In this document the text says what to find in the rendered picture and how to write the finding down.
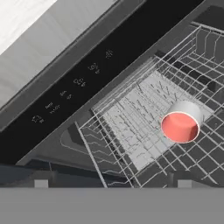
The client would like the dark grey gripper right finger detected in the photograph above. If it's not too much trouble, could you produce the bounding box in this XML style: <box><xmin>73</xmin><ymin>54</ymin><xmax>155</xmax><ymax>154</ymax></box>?
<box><xmin>167</xmin><ymin>170</ymin><xmax>219</xmax><ymax>189</ymax></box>

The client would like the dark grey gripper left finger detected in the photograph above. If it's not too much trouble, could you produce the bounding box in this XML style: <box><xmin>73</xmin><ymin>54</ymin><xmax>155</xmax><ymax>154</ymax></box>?
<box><xmin>8</xmin><ymin>170</ymin><xmax>58</xmax><ymax>189</ymax></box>

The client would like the grey cup with red inside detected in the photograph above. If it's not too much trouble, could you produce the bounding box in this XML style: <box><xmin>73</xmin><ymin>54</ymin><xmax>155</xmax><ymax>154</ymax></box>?
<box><xmin>160</xmin><ymin>100</ymin><xmax>205</xmax><ymax>144</ymax></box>

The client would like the white wire dishwasher rack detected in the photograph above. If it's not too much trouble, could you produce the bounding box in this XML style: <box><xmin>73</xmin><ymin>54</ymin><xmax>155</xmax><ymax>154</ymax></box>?
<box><xmin>73</xmin><ymin>21</ymin><xmax>224</xmax><ymax>189</ymax></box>

